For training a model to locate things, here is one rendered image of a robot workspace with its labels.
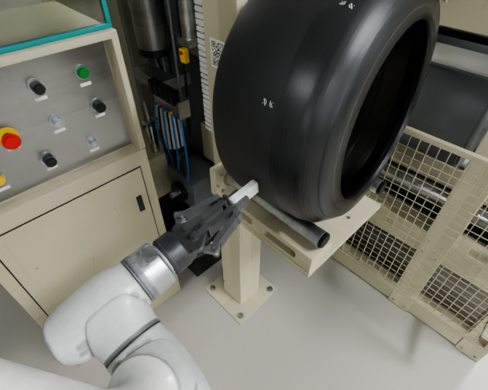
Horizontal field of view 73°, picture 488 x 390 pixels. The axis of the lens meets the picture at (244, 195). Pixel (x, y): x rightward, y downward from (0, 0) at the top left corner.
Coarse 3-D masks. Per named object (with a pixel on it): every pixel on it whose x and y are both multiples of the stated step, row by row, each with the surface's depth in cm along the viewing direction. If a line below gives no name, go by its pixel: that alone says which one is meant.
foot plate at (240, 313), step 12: (216, 288) 172; (264, 288) 172; (276, 288) 172; (216, 300) 167; (228, 300) 167; (252, 300) 167; (264, 300) 167; (228, 312) 163; (240, 312) 162; (252, 312) 162; (240, 324) 158
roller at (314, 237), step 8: (232, 184) 97; (256, 200) 91; (264, 200) 90; (264, 208) 90; (272, 208) 88; (280, 216) 87; (288, 216) 85; (288, 224) 86; (296, 224) 84; (304, 224) 83; (312, 224) 83; (304, 232) 83; (312, 232) 81; (320, 232) 81; (312, 240) 81; (320, 240) 80; (328, 240) 83
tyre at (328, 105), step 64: (256, 0) 58; (320, 0) 52; (384, 0) 51; (256, 64) 56; (320, 64) 51; (384, 64) 91; (256, 128) 59; (320, 128) 53; (384, 128) 95; (320, 192) 62
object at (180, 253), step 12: (180, 228) 62; (192, 228) 62; (156, 240) 59; (168, 240) 58; (180, 240) 61; (204, 240) 60; (168, 252) 57; (180, 252) 57; (192, 252) 59; (180, 264) 58
